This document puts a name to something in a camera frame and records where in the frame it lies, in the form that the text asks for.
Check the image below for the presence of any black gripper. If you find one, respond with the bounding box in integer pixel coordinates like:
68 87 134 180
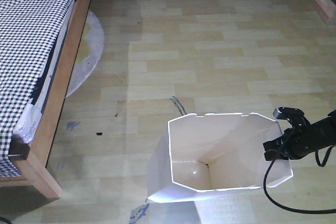
263 106 315 161

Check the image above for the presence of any white plastic trash bin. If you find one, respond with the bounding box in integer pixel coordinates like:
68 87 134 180
146 113 293 203

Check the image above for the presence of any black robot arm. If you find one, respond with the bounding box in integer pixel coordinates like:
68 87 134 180
263 106 335 161

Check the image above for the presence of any round grey rug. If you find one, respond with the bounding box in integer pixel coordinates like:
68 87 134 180
66 10 104 97

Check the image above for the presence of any black white checkered bedding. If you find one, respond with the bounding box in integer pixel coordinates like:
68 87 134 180
1 0 76 177

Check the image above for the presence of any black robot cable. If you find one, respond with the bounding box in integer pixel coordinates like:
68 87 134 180
262 132 336 216

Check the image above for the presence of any wooden bed frame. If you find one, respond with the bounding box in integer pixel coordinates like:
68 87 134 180
1 0 91 199

